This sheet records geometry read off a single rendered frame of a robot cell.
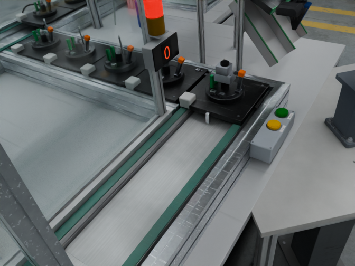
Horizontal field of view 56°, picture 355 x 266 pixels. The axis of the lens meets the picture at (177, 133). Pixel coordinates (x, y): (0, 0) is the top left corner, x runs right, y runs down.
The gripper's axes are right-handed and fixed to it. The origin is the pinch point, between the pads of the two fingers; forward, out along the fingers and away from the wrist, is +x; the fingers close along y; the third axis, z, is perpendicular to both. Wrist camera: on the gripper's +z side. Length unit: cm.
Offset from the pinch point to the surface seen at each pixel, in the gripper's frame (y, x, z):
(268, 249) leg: 39, 55, -12
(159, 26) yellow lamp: 25.3, -3.2, 29.5
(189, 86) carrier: 6.7, 28.4, 33.7
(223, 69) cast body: 7.2, 17.6, 19.2
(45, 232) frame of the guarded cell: 87, -11, -2
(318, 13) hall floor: -314, 125, 61
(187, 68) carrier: -4, 28, 41
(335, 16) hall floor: -312, 125, 42
